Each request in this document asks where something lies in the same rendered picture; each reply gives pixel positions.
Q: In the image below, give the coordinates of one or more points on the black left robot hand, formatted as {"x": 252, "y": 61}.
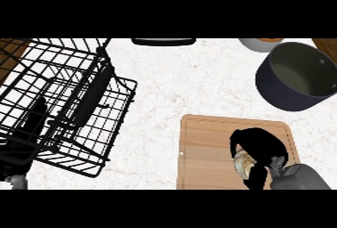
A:
{"x": 17, "y": 160}

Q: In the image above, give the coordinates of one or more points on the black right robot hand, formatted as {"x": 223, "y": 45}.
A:
{"x": 263, "y": 145}

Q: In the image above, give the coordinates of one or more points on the cream frosted cupcake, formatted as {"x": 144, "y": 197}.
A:
{"x": 243, "y": 164}

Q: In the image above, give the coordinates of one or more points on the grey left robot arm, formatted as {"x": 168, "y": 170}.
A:
{"x": 17, "y": 182}

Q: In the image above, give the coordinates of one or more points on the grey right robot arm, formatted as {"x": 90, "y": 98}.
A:
{"x": 300, "y": 178}

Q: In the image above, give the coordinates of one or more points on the pale wooden cutting board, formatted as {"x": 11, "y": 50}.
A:
{"x": 205, "y": 148}

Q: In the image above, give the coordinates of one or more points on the dark blue cooking pot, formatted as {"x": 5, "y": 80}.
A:
{"x": 280, "y": 95}

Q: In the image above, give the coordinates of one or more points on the brown wooden board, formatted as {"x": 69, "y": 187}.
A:
{"x": 8, "y": 56}

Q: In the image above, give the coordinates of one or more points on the white round bowl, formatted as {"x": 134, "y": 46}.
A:
{"x": 258, "y": 46}

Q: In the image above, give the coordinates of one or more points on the orange round item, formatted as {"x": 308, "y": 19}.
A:
{"x": 269, "y": 39}

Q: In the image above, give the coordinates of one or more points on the brown wooden cabinet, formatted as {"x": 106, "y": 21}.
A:
{"x": 328, "y": 47}

